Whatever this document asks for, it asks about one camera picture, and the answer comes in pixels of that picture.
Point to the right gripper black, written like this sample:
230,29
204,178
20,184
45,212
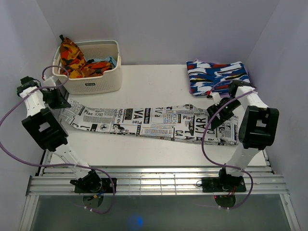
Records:
216,122

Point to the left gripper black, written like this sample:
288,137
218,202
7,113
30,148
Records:
61,102

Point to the newspaper print trousers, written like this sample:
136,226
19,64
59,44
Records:
183,123

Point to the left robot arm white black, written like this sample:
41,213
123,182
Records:
49,134

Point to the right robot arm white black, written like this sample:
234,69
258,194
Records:
256,132

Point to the blue red white folded trousers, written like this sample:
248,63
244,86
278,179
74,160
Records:
209,72

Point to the orange camouflage trousers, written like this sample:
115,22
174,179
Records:
74,61

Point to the cream perforated plastic basket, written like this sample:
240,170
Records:
110,81

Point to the light blue garment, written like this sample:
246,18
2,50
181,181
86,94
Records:
107,59

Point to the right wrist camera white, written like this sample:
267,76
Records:
214,96

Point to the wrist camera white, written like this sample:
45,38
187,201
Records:
49,82
214,96

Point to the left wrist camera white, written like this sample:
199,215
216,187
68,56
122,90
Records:
49,82

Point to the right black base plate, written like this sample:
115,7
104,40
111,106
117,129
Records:
217,185

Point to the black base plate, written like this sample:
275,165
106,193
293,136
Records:
106,187
217,185

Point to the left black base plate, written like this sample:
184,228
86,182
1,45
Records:
106,187

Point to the aluminium rail frame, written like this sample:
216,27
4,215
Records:
174,170

